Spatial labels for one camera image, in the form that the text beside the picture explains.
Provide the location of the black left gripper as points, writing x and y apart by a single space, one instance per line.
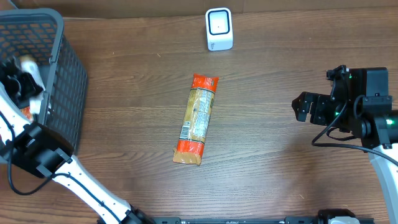
23 88

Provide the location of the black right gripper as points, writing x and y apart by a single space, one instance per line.
311 103

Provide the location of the white tube with gold cap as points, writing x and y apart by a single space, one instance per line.
29 65

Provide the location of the small orange sachet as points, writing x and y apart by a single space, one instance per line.
26 112

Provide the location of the orange long snack packet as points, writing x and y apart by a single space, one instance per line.
191 142

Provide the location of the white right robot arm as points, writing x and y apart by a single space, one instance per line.
357 114

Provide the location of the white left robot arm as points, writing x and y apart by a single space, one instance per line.
46 154

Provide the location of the white barcode scanner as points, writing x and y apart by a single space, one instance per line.
219 29

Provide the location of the grey plastic mesh basket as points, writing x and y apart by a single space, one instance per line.
40 34

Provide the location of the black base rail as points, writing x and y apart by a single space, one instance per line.
325 216

